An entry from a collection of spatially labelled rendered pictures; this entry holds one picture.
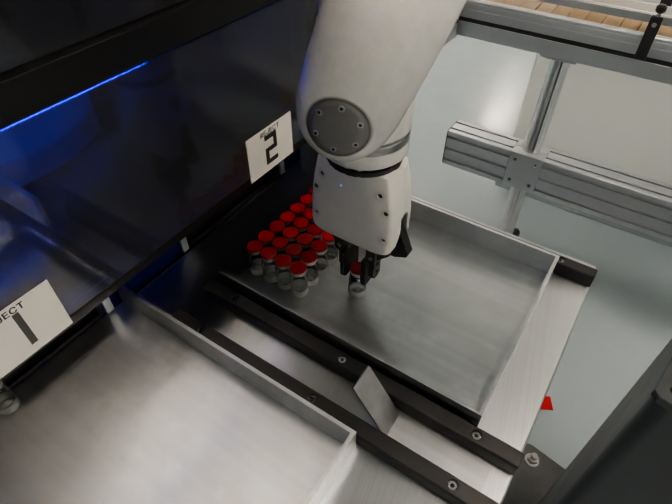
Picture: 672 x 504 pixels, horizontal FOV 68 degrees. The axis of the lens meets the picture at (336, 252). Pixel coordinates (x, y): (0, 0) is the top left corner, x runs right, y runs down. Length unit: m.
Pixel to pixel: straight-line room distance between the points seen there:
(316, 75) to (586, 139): 1.88
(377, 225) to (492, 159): 1.12
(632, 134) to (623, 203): 0.60
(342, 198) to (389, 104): 0.18
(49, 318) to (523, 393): 0.47
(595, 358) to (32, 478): 1.59
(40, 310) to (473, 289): 0.48
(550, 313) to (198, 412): 0.43
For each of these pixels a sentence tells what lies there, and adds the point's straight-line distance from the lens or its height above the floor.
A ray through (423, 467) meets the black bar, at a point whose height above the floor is 0.90.
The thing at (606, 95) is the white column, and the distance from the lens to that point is 2.09.
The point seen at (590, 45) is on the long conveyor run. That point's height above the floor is 0.89.
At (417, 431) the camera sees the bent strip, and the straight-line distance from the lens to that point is 0.54.
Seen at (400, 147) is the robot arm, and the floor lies 1.12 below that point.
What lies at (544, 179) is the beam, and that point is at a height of 0.49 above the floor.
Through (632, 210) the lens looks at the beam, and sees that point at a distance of 1.59.
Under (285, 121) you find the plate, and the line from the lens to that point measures 0.65.
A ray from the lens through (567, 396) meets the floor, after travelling 1.71.
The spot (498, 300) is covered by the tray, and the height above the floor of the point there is 0.88.
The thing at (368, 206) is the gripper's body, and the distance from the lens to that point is 0.49.
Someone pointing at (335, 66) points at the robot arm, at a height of 1.23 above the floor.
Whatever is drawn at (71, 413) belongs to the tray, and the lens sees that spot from 0.61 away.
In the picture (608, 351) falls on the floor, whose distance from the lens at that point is 1.86.
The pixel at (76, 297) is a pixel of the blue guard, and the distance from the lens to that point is 0.52.
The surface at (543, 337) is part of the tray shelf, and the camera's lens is 0.64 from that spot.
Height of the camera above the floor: 1.36
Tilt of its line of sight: 45 degrees down
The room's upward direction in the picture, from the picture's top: straight up
